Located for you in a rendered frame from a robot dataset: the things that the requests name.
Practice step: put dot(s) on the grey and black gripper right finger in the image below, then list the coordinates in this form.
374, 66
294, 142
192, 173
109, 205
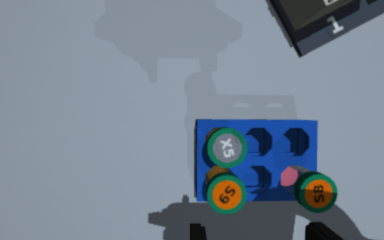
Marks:
319, 231

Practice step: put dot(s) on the green-capped sample tube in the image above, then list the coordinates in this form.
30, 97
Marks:
314, 191

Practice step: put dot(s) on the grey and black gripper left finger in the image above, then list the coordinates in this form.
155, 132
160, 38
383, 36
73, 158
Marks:
197, 232

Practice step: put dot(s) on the blue tube rack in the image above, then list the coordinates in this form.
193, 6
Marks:
272, 144

